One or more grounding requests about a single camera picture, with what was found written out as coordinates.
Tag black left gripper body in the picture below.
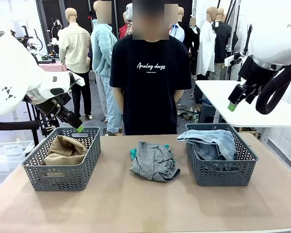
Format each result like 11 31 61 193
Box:
37 93 73 117

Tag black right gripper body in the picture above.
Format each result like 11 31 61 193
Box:
239 55 280 86

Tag beige garment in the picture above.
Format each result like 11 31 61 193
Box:
43 135 89 166

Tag light blue denim shorts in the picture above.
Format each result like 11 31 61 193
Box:
176 129 239 162

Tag grey T-shirt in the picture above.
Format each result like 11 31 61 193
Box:
129 140 181 183

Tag person's right forearm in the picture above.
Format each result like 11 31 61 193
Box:
113 87 125 115

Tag person's left forearm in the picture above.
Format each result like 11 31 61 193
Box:
175 89 184 110

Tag white table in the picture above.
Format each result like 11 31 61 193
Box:
195 79 291 129

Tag black light stand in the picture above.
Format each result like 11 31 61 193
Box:
242 23 255 57

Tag table with red cloth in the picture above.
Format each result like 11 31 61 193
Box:
37 60 68 73

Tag mannequin in black shirt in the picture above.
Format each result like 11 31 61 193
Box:
212 8 233 81

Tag mannequin in white shirt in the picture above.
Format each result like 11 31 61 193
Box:
196 6 218 81

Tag grey plastic basket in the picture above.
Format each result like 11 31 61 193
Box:
185 123 259 187
21 126 102 192

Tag mannequin in cream shirt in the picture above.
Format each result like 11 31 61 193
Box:
57 7 93 119

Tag mannequin in dark jacket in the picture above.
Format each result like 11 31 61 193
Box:
178 7 201 76

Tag clear plastic storage box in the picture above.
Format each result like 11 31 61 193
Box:
0 139 35 189

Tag mannequin in blue fleece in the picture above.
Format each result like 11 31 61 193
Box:
91 1 125 136

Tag person in black T-shirt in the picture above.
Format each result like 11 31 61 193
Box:
110 0 192 136

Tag mannequin in plaid hoodie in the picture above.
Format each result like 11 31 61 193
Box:
118 2 134 40

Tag black right arm cable sleeve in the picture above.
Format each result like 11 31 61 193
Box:
255 62 291 116

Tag black arm cable sleeve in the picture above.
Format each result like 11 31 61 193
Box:
0 119 41 132
255 62 291 116

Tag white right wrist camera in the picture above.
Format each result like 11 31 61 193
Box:
224 53 244 67

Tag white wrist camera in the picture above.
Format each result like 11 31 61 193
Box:
224 53 244 67
67 72 86 87

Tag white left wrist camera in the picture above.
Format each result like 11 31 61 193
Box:
67 72 86 87

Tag black left arm cable sleeve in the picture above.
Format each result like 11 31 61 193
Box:
0 119 41 132

